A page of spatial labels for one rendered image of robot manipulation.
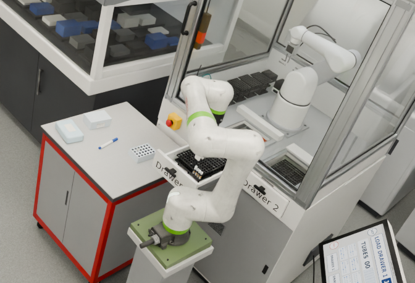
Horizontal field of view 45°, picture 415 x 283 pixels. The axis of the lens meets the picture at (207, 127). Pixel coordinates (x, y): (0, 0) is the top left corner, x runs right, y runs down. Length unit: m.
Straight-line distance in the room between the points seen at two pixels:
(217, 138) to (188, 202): 0.40
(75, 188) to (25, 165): 1.04
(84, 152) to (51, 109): 0.92
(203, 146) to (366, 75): 0.74
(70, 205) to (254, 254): 1.01
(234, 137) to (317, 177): 0.65
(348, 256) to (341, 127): 0.53
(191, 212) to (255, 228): 0.66
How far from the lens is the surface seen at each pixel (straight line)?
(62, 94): 3.34
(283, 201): 2.48
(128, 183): 2.51
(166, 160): 2.45
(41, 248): 3.17
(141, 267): 2.41
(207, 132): 1.79
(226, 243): 2.88
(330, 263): 2.19
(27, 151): 3.79
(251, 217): 2.67
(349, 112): 2.18
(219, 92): 2.18
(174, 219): 2.13
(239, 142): 1.81
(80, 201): 2.69
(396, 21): 2.04
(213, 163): 2.56
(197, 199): 2.10
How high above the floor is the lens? 2.42
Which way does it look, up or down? 33 degrees down
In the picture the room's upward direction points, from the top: 19 degrees clockwise
